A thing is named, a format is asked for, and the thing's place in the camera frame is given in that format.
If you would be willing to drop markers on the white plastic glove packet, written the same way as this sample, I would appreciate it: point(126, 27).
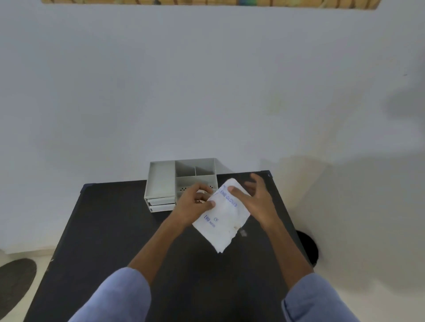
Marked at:
point(222, 219)

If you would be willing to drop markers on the person's right thumb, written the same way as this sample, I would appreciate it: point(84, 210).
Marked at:
point(236, 190)

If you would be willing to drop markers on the person's right hand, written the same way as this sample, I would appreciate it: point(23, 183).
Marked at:
point(262, 207)

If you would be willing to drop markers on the person's left hand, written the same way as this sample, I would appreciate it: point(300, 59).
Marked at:
point(187, 205)

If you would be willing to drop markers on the black round stool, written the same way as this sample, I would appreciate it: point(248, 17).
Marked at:
point(308, 248)

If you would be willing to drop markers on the grey desk organizer with drawers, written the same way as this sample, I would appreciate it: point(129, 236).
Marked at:
point(162, 185)

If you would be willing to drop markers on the dark round floor mat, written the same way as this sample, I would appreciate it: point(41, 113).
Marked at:
point(15, 285)

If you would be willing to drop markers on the person's left thumb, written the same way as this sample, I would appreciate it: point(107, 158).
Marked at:
point(208, 205)

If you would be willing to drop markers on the person's right forearm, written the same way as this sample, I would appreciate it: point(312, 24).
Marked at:
point(295, 265)

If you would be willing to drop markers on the person's left forearm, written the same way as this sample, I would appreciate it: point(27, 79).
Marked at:
point(146, 262)

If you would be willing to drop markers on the person's right middle finger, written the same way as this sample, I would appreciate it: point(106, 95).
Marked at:
point(258, 180)

